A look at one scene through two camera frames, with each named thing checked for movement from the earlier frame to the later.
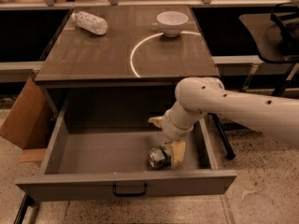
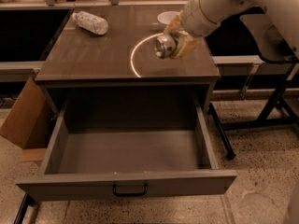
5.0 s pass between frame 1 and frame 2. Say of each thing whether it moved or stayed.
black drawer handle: stayed
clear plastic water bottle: stayed
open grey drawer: stayed
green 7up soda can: moved
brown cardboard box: stayed
